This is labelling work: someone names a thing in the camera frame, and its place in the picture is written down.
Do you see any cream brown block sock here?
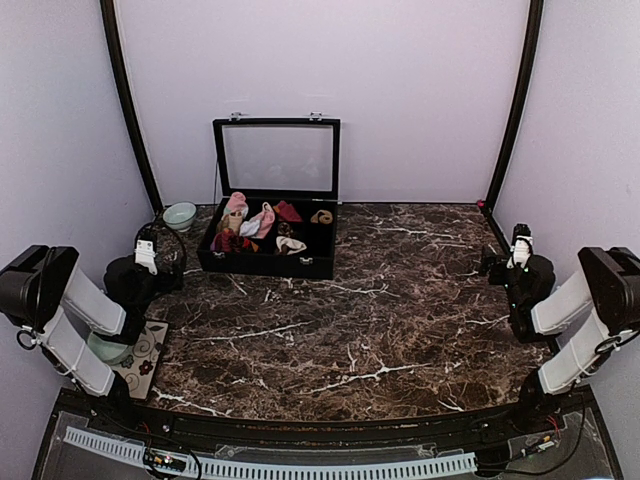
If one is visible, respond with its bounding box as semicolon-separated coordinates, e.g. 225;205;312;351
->
275;236;307;256

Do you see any tan ribbed sock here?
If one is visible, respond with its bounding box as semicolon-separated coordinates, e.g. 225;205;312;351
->
310;209;334;225

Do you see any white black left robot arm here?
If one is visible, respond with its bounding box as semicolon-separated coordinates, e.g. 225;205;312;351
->
1;245;185;436

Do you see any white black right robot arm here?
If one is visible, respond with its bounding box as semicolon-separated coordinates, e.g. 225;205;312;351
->
479;237;639;434

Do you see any pale green bowl at back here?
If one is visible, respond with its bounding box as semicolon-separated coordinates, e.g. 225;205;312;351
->
162;202;197;232

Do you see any maroon orange rolled sock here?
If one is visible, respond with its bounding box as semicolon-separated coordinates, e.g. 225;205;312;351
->
210;229;260;253

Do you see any beige patterned rolled sock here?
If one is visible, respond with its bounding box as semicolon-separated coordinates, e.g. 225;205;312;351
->
216;211;244;235

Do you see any floral placemat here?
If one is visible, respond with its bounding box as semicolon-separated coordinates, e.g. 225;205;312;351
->
109;321;169;401

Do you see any pale green bowl on mat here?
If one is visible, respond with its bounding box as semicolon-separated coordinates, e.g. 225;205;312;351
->
87;332;132;366

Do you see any pink white rolled sock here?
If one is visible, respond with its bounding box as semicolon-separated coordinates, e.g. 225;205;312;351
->
239;202;276;239

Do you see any brown patterned small sock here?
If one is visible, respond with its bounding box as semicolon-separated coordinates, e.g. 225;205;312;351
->
277;222;295;238

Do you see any black box with glass lid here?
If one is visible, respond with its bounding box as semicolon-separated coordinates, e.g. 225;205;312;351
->
197;114;341;280

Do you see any dark red folded sock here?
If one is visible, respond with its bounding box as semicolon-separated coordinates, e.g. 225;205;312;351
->
273;200;303;223

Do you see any small circuit board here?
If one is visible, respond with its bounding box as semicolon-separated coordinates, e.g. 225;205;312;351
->
143;450;186;472

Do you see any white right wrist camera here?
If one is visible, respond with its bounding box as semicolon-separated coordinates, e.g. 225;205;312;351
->
506;223;533;269

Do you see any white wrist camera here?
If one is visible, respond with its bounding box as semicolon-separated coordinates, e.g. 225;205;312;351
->
134;239;158;275
506;223;533;269

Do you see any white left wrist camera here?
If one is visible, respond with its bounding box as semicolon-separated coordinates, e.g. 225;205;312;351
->
134;239;158;275

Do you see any black front table rail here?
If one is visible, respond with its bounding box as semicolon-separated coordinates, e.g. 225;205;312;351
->
54;387;593;451

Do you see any white slotted cable duct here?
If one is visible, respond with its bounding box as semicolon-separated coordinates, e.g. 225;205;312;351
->
63;425;477;477

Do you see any black right frame post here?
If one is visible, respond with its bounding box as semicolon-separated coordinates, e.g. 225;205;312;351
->
484;0;544;215

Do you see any black frame post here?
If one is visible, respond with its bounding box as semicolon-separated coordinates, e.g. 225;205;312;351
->
99;0;163;213
484;0;544;215

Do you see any black left frame post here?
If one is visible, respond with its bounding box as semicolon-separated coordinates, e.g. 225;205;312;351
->
99;0;163;213

